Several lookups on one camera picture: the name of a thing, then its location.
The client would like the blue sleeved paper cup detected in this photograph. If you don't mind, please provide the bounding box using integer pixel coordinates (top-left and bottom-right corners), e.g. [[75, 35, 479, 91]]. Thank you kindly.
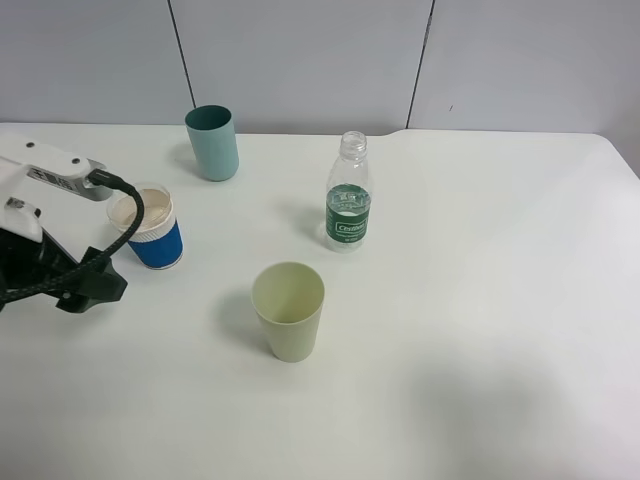
[[107, 183, 183, 270]]

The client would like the clear green-label water bottle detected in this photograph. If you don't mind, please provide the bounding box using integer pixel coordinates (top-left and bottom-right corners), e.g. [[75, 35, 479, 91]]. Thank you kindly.
[[325, 131, 372, 252]]

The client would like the braided black left cable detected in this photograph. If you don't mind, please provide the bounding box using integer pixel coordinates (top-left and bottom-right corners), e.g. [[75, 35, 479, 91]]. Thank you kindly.
[[0, 169, 146, 304]]

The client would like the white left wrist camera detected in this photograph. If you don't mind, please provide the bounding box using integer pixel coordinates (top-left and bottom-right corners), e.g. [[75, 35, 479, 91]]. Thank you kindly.
[[1, 132, 112, 243]]

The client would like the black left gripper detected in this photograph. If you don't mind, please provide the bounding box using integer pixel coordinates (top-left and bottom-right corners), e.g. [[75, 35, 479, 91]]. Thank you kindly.
[[1, 230, 128, 314]]

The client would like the teal plastic cup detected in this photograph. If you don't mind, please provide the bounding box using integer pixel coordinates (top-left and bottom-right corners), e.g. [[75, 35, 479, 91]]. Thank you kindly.
[[185, 105, 239, 182]]

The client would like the light green plastic cup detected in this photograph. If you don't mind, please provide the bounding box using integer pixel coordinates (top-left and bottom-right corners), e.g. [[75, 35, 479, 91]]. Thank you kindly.
[[251, 262, 325, 363]]

